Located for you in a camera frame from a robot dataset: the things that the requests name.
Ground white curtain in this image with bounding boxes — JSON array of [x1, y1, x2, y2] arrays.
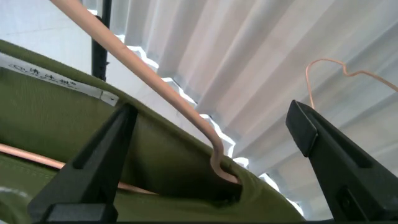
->
[[82, 0, 398, 222]]

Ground black clothes rack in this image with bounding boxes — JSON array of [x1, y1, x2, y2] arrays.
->
[[91, 0, 113, 82]]

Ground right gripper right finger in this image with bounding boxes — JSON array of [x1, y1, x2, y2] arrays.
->
[[285, 99, 398, 222]]

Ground green sleeveless shirt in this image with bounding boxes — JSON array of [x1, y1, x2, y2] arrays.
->
[[0, 39, 305, 222]]

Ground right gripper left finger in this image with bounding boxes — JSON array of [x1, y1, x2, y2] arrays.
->
[[27, 103, 139, 222]]

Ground pink clothes hanger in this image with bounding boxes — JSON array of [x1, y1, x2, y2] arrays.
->
[[0, 0, 240, 196], [305, 58, 398, 110]]

